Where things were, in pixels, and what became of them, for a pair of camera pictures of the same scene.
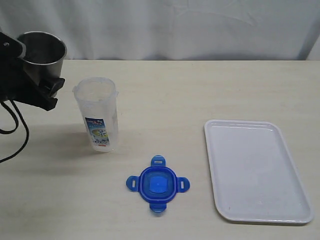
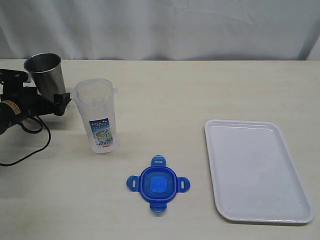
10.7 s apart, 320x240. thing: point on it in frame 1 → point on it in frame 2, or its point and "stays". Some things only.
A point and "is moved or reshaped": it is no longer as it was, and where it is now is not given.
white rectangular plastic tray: x=255 y=177 stays
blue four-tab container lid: x=158 y=184 stays
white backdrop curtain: x=173 y=30 stays
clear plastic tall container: x=97 y=99 stays
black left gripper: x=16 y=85 → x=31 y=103
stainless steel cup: x=45 y=54 is moved or reshaped
